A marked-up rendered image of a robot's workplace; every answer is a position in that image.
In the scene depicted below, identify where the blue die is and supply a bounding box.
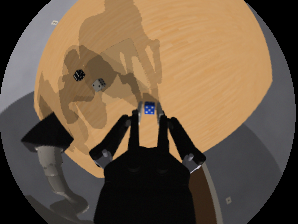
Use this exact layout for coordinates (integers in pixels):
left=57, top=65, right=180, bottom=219
left=144, top=102, right=155, bottom=115

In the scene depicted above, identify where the beige die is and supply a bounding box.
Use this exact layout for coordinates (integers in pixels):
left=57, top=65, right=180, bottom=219
left=92, top=78, right=106, bottom=92

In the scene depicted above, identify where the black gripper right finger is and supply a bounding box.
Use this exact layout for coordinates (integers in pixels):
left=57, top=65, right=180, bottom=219
left=155, top=102, right=206, bottom=174

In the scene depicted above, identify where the black die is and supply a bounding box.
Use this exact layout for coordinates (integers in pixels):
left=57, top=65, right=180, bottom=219
left=73, top=70, right=85, bottom=81

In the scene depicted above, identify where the tan square mat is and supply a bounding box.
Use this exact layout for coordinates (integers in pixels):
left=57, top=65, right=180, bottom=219
left=87, top=38, right=150, bottom=106

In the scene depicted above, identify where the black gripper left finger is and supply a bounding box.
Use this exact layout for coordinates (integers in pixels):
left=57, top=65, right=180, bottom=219
left=89, top=101, right=143, bottom=172

